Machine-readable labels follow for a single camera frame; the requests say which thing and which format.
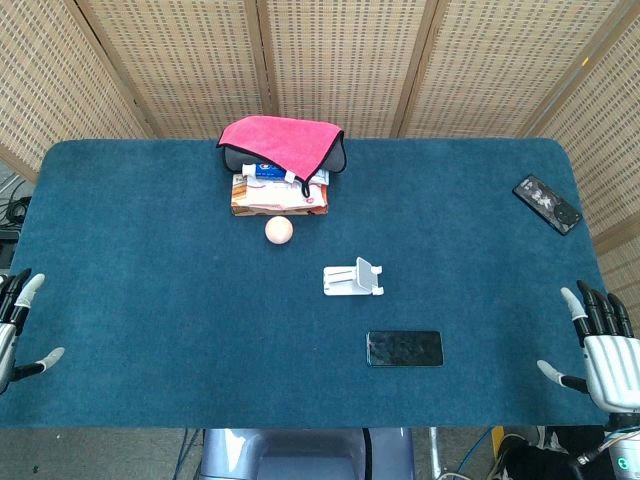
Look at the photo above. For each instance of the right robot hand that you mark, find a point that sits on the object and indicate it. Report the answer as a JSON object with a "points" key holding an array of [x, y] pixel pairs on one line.
{"points": [[612, 370]]}

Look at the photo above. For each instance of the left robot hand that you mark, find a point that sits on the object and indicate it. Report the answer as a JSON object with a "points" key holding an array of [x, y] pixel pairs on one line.
{"points": [[6, 345]]}

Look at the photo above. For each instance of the black smartphone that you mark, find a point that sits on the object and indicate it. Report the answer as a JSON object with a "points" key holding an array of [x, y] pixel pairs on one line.
{"points": [[405, 348]]}

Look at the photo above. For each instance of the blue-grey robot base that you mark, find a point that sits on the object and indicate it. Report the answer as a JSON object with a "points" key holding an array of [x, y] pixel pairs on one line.
{"points": [[305, 455]]}

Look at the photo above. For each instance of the white folding phone stand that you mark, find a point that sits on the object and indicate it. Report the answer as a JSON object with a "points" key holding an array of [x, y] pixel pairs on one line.
{"points": [[350, 282]]}

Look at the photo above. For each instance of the yellow floor strip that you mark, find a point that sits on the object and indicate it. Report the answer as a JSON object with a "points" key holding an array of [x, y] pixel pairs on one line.
{"points": [[498, 450]]}

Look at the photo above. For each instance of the black patterned remote control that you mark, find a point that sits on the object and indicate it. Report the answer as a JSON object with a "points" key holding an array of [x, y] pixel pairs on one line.
{"points": [[547, 203]]}

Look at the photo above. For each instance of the blue table mat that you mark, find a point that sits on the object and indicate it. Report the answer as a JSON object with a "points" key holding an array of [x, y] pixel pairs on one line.
{"points": [[200, 325]]}

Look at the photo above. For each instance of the peach ball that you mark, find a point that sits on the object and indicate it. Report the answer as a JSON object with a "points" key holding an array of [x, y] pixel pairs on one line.
{"points": [[278, 230]]}

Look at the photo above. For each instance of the pink white wet wipes pack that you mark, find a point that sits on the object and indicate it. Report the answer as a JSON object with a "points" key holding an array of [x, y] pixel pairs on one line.
{"points": [[280, 195]]}

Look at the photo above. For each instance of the white blue toothpaste tube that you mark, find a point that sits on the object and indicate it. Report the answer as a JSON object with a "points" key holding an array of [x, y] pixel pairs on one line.
{"points": [[267, 171]]}

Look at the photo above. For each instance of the pink cloth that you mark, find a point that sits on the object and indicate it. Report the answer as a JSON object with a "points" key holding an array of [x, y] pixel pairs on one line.
{"points": [[280, 142]]}

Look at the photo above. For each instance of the white plastic packet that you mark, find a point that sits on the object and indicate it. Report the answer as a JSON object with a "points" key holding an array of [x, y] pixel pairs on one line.
{"points": [[321, 176]]}

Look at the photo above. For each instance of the woven bamboo folding screen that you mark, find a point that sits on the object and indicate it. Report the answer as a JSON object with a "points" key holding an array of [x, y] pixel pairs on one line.
{"points": [[350, 60]]}

